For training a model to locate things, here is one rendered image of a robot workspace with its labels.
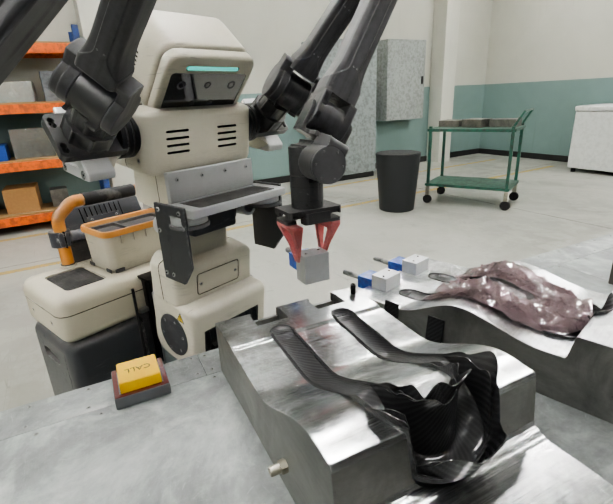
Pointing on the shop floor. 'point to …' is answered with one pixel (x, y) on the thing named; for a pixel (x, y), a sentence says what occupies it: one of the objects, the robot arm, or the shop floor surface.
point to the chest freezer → (607, 138)
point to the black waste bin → (397, 179)
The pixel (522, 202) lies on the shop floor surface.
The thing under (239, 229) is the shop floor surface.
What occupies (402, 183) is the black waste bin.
